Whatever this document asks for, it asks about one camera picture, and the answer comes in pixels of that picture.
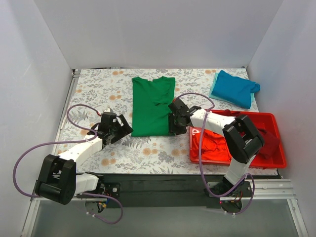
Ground green t-shirt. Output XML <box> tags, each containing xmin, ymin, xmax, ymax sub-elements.
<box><xmin>131</xmin><ymin>77</ymin><xmax>175</xmax><ymax>137</ymax></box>

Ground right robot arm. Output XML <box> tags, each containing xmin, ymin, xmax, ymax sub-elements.
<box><xmin>168</xmin><ymin>98</ymin><xmax>264</xmax><ymax>198</ymax></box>

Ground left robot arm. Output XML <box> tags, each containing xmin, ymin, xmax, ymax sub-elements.
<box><xmin>35</xmin><ymin>112</ymin><xmax>133</xmax><ymax>204</ymax></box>

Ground folded light teal t-shirt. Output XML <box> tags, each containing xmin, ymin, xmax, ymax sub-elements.
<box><xmin>209</xmin><ymin>72</ymin><xmax>256</xmax><ymax>109</ymax></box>

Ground floral tablecloth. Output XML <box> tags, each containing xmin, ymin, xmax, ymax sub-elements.
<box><xmin>56</xmin><ymin>69</ymin><xmax>216</xmax><ymax>174</ymax></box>

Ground orange-red t-shirt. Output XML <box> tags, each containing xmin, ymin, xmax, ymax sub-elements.
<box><xmin>189</xmin><ymin>128</ymin><xmax>232</xmax><ymax>165</ymax></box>

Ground folded blue t-shirt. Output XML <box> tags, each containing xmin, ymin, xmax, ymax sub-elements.
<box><xmin>213</xmin><ymin>70</ymin><xmax>261</xmax><ymax>109</ymax></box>

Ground red plastic bin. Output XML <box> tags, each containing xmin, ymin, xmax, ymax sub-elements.
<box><xmin>201</xmin><ymin>110</ymin><xmax>287</xmax><ymax>169</ymax></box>

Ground dark red t-shirt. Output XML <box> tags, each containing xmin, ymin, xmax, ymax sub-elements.
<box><xmin>220</xmin><ymin>110</ymin><xmax>286</xmax><ymax>167</ymax></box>

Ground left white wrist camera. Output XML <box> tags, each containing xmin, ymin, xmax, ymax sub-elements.
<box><xmin>97</xmin><ymin>108</ymin><xmax>113</xmax><ymax>116</ymax></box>

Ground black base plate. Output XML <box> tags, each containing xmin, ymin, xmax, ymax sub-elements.
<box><xmin>74</xmin><ymin>173</ymin><xmax>237</xmax><ymax>209</ymax></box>

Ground aluminium frame rail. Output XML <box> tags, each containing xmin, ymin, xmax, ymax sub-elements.
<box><xmin>22</xmin><ymin>179</ymin><xmax>308</xmax><ymax>237</ymax></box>

